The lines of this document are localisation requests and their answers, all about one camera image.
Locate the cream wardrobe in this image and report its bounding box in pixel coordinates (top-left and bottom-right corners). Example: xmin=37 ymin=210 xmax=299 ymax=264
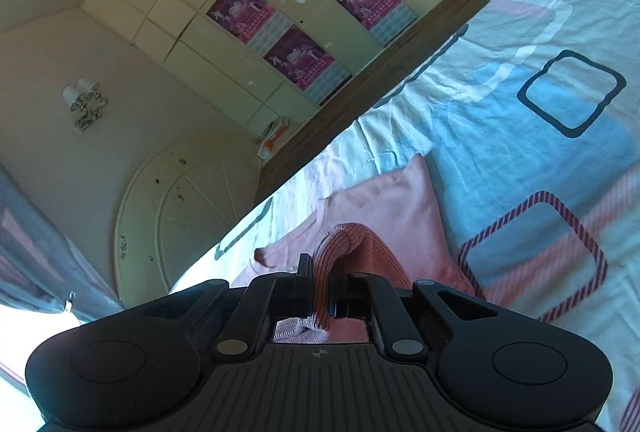
xmin=80 ymin=0 xmax=443 ymax=163

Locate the white arched headboard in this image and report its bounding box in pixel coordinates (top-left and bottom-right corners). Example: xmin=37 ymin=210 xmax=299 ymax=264
xmin=113 ymin=135 xmax=264 ymax=299

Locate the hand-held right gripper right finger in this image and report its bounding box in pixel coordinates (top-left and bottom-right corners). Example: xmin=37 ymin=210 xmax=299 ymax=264
xmin=330 ymin=262 xmax=502 ymax=356

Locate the grey patterned curtain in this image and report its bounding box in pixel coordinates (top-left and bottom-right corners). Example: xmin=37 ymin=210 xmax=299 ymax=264
xmin=0 ymin=165 xmax=127 ymax=330

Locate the wall lamp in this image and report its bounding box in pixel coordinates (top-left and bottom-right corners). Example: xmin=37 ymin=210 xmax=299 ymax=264
xmin=60 ymin=76 xmax=109 ymax=131

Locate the pink sweater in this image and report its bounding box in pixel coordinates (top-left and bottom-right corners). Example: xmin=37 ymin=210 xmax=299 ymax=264
xmin=232 ymin=153 xmax=489 ymax=346

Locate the bright window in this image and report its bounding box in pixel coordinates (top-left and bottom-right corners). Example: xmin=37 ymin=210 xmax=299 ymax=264
xmin=0 ymin=302 xmax=108 ymax=432

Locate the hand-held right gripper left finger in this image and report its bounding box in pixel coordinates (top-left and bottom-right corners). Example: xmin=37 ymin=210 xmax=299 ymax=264
xmin=129 ymin=254 xmax=315 ymax=356

